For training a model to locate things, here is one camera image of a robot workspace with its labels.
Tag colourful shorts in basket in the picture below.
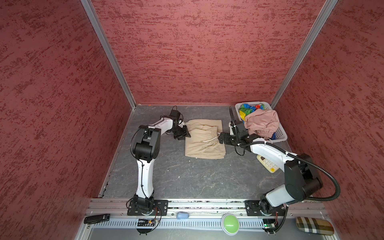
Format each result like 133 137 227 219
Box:
238 104 266 122

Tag pink shorts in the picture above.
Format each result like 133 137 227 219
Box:
244 109 280 139

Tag aluminium front rail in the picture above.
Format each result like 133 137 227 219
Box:
85 197 329 220

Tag left circuit board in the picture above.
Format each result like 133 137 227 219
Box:
136 219 159 235

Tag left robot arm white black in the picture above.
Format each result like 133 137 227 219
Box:
130 116 191 214

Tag circuit board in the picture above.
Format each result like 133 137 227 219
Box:
136 219 159 235
262 219 279 235

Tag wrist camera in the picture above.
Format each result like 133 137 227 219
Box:
169 109 184 124
218 133 236 146

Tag plaid glasses case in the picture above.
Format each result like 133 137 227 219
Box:
296 217 335 236

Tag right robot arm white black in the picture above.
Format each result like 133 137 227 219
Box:
231 121 323 208

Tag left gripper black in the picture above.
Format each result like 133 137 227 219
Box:
169 124 191 140

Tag right circuit board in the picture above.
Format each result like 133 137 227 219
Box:
262 219 279 235

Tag small blue oval object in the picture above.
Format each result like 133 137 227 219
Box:
176 212 189 220

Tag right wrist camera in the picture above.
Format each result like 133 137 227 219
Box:
218 133 236 146

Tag aluminium corner post right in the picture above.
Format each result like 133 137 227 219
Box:
270 0 338 109

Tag thick black cable conduit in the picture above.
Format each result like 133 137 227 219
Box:
228 106 341 202

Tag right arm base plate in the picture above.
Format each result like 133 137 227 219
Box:
244 200 286 217

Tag beige shorts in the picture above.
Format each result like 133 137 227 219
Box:
185 119 226 160

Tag black flat remote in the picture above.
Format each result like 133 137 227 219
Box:
84 214 111 225

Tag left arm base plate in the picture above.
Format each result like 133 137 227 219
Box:
127 200 169 217

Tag aluminium corner post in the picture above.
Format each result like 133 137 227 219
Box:
270 0 338 109
81 0 137 110

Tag aluminium corner post left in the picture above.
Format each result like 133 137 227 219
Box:
81 0 137 110

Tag cream calculator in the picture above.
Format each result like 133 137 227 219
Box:
257 155 280 174

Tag green round button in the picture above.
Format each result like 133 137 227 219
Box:
221 214 240 236

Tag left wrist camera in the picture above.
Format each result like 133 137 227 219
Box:
169 109 184 124

